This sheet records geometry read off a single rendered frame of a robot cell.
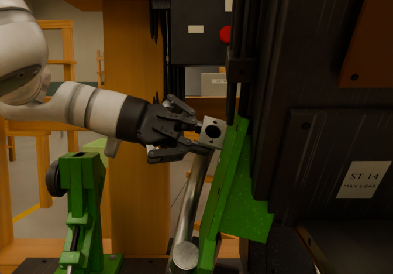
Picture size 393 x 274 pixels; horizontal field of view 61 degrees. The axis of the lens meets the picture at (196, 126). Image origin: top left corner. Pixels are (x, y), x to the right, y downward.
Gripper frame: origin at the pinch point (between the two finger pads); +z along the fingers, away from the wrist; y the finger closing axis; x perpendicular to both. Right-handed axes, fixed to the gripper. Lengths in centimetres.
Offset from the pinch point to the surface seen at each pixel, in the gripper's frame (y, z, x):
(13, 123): 12, -48, 34
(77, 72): 681, -398, 822
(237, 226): -14.4, 6.7, -2.9
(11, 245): -13, -41, 53
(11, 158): 189, -264, 480
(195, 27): 23.1, -7.1, -3.1
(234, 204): -12.3, 5.4, -4.9
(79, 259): -18.6, -16.4, 22.1
